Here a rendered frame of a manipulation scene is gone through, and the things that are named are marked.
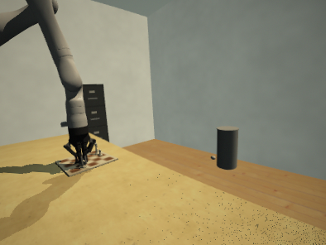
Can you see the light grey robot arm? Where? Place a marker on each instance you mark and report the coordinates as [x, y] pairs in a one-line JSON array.
[[42, 12]]

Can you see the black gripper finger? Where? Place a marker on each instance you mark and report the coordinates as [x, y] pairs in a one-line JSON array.
[[77, 153], [86, 150]]

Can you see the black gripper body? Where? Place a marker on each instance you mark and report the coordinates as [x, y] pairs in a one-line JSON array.
[[78, 133]]

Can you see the brown and cream chessboard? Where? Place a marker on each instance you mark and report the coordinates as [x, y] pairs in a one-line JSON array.
[[70, 168]]

